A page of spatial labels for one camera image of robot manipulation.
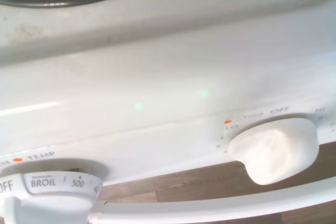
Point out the white oven temperature knob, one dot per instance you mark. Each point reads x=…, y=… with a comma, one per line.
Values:
x=52, y=182

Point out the white electric stove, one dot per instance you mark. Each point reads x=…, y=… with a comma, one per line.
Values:
x=157, y=77

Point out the white burner knob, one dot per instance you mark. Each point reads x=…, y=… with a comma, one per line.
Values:
x=273, y=150

